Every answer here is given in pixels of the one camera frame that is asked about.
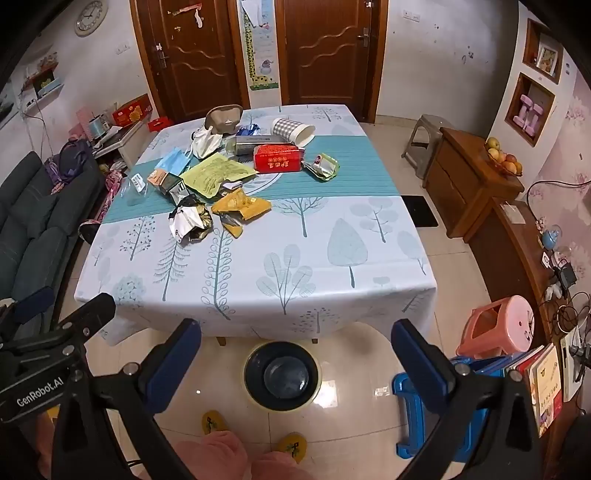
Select fruit pile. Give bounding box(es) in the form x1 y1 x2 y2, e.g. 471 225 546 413
484 137 523 177

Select long grey box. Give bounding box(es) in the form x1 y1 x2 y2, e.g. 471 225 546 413
225 135 283 158

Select purple backpack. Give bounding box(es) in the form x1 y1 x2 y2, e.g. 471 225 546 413
44 138 100 195

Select silver black foil wrapper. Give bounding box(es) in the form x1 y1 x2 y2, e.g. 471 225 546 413
168 196 214 243

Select round wall clock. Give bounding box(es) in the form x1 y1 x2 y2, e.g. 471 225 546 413
74 0 108 38

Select person's pink pants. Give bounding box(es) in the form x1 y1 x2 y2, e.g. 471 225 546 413
173 429 315 480

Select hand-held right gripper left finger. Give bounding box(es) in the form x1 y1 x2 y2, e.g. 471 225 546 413
48 318 204 480

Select blue plastic stool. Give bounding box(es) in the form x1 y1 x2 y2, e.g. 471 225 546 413
392 357 481 460

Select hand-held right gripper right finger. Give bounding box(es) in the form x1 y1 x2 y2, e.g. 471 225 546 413
392 318 548 480

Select tree-print tablecloth table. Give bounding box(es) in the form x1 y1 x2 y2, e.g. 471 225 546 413
74 105 438 344

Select pink plastic stool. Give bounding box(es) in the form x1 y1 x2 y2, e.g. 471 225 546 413
456 295 535 358

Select black power adapter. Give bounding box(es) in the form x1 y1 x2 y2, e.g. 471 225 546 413
554 263 578 289

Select long wooden sideboard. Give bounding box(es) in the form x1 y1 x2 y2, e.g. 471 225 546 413
468 198 591 462

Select brown wooden door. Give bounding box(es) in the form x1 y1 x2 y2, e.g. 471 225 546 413
279 0 387 121
130 0 250 123

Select green foil wrapper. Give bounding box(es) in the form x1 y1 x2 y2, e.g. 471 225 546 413
301 153 341 182

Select yellow green paper packet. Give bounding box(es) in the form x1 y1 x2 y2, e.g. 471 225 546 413
180 154 258 199

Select yellow slipper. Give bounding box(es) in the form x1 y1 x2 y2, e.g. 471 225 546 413
201 410 230 437
276 431 308 464

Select grey plastic stool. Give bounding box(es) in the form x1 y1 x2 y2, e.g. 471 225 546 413
401 114 444 178

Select dark green sofa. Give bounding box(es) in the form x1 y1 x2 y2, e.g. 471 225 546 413
0 151 105 324

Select small blue teapot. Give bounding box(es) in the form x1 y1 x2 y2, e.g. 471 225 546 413
540 224 563 250

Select black cable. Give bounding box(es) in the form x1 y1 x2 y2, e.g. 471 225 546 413
526 180 591 222

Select white blister pack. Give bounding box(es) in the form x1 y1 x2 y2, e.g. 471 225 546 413
271 117 317 147

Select white wall shelf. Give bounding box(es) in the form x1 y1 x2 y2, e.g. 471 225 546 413
21 65 63 100

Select clear plastic bag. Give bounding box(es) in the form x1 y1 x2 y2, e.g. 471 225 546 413
121 173 151 206

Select wooden cabinet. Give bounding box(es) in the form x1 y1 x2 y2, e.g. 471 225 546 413
422 127 525 241

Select small black yellow wrapper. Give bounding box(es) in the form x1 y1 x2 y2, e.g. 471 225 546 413
221 213 245 239

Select red gift box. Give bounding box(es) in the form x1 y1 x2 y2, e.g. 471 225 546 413
112 95 153 126

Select white low table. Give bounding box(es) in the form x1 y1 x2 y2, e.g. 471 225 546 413
90 121 148 171

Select row of books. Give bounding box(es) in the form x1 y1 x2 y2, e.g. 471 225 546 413
505 344 566 439

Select yellow snack wrapper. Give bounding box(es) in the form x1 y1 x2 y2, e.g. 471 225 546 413
211 188 272 226

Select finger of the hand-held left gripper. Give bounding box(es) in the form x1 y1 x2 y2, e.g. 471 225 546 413
46 293 116 344
11 286 54 319

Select red tissue packet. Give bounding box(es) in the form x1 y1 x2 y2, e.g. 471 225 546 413
253 144 306 174

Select white picture frame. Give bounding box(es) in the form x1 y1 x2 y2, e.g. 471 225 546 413
536 39 561 77

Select wooden wall niche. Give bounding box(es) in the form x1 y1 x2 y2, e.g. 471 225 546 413
505 71 556 147
523 18 565 84

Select blue face mask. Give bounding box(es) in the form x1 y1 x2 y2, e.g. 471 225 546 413
154 147 195 175

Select giraffe height chart poster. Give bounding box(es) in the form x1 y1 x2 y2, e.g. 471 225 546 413
238 0 282 90

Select yellow rimmed waste bin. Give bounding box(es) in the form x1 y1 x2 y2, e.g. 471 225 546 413
244 340 321 409

